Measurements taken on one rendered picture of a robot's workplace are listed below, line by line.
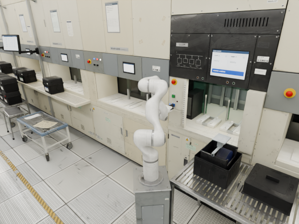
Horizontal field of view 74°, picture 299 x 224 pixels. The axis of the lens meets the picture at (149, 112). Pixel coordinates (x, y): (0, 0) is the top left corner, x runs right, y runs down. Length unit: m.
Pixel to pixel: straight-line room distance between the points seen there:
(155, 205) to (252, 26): 1.49
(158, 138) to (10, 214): 2.00
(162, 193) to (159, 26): 1.48
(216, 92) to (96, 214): 2.08
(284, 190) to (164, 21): 1.64
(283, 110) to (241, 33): 0.64
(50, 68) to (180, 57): 2.99
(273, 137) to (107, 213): 1.80
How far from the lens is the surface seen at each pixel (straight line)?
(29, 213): 2.77
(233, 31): 1.73
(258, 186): 1.60
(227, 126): 2.22
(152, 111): 1.41
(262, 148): 1.88
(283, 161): 1.92
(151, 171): 1.54
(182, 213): 2.43
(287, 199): 1.59
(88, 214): 2.51
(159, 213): 1.74
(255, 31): 1.68
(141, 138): 1.39
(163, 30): 2.03
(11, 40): 4.19
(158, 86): 1.45
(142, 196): 1.59
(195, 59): 1.86
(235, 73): 1.74
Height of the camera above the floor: 1.86
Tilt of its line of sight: 23 degrees down
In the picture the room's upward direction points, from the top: 1 degrees counter-clockwise
